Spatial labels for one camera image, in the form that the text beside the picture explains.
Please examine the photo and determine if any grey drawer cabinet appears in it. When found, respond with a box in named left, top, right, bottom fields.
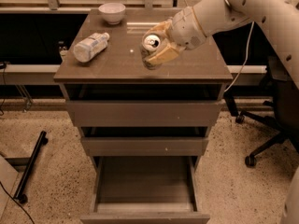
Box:
left=53, top=7, right=234, bottom=173

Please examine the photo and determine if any grey bottom drawer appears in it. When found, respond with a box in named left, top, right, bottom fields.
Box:
left=80, top=156, right=210, bottom=224

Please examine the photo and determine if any white ceramic bowl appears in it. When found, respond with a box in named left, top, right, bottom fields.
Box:
left=98, top=3, right=126, bottom=24

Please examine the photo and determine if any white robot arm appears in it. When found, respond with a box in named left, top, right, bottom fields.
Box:
left=142, top=0, right=299, bottom=145

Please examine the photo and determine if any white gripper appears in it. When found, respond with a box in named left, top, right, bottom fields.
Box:
left=145, top=6, right=206, bottom=65

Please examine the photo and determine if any black office chair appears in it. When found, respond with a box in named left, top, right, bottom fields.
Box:
left=222, top=56, right=299, bottom=168

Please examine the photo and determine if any grey drawer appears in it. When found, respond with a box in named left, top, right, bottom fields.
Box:
left=65, top=100, right=221, bottom=127
left=81, top=127, right=208, bottom=156
left=80, top=156, right=210, bottom=224

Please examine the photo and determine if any black metal bar stand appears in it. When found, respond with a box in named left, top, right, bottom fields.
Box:
left=14, top=131, right=48, bottom=203

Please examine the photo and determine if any white cable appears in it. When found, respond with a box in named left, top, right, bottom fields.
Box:
left=223, top=21, right=256, bottom=93

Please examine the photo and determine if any black floor cable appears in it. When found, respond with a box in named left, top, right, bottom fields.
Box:
left=0, top=179, right=37, bottom=224

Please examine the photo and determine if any grey middle drawer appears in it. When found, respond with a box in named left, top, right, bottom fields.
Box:
left=81, top=127, right=208, bottom=156

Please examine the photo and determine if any silver soda can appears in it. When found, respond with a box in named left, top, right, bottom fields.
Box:
left=140, top=34, right=161, bottom=70

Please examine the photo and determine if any grey top drawer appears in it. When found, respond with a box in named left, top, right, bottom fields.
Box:
left=65, top=100, right=221, bottom=127

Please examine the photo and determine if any small bottle behind cabinet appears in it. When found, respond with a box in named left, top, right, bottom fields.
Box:
left=58, top=41, right=68, bottom=60

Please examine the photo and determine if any white labelled plastic bottle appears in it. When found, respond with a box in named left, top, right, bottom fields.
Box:
left=73, top=33, right=110, bottom=63

